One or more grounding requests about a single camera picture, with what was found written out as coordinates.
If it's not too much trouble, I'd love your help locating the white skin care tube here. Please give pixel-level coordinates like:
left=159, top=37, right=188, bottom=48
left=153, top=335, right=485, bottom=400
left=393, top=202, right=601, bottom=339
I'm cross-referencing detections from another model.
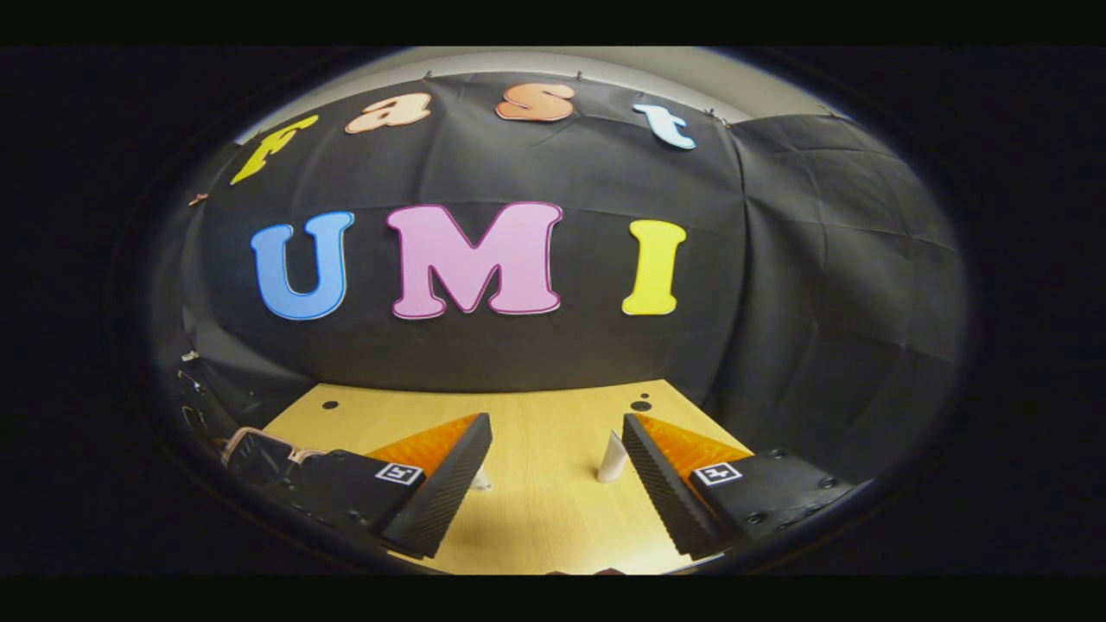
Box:
left=596, top=430, right=631, bottom=484

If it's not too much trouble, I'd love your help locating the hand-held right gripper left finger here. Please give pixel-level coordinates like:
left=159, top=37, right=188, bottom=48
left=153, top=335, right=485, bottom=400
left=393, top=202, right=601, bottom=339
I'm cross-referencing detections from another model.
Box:
left=259, top=413, right=493, bottom=560

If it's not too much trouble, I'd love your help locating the black backdrop cloth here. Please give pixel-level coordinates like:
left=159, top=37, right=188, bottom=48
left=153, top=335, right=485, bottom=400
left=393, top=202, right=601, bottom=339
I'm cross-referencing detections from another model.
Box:
left=147, top=71, right=969, bottom=485

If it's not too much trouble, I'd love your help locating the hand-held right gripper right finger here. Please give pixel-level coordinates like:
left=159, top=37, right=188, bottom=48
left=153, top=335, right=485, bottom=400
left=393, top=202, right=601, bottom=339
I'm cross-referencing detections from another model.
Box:
left=622, top=413, right=858, bottom=559

